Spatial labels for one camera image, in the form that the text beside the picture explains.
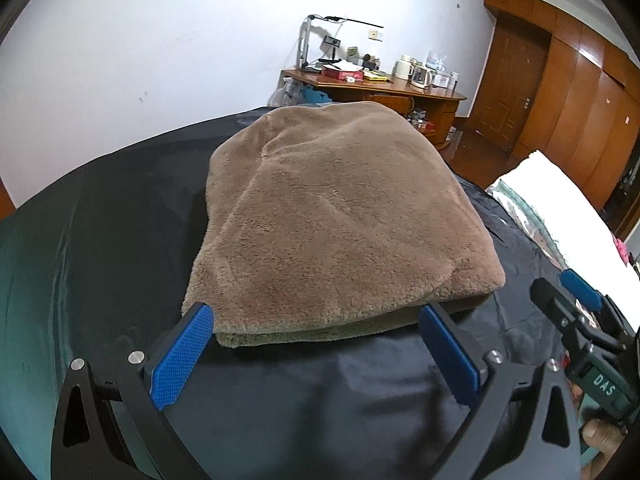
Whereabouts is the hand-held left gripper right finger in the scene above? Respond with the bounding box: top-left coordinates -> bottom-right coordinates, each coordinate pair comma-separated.
419,304 -> 583,480

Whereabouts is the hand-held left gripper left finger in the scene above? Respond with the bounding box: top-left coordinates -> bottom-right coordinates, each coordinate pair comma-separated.
50,302 -> 216,480

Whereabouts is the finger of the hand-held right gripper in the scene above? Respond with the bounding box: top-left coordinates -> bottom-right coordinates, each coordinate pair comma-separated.
530,277 -> 601,356
560,269 -> 637,341

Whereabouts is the brown fleece sweater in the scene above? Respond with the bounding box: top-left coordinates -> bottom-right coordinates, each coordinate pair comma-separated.
182,101 -> 506,350

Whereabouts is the person's right hand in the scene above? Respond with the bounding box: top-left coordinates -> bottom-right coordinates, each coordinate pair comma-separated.
581,411 -> 629,455

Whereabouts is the white quilt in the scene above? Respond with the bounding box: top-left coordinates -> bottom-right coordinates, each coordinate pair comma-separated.
487,150 -> 640,333

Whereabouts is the dark green bed cover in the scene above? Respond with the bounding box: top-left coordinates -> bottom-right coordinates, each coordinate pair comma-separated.
0,105 -> 640,480

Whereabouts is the wooden wardrobe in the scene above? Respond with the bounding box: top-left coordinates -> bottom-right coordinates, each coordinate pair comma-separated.
485,0 -> 640,211

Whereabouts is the glass kettle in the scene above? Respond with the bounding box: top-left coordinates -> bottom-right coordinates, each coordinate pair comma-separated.
410,62 -> 435,90

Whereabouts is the wooden desk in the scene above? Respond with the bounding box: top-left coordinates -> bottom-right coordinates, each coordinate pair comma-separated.
280,67 -> 468,151

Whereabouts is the clear plastic bag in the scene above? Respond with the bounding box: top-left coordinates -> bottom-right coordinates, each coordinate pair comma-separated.
270,82 -> 306,109

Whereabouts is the red box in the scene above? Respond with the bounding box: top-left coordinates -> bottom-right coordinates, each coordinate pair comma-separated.
321,64 -> 365,84

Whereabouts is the desk lamp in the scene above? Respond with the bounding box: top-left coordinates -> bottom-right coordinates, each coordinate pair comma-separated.
299,14 -> 385,69

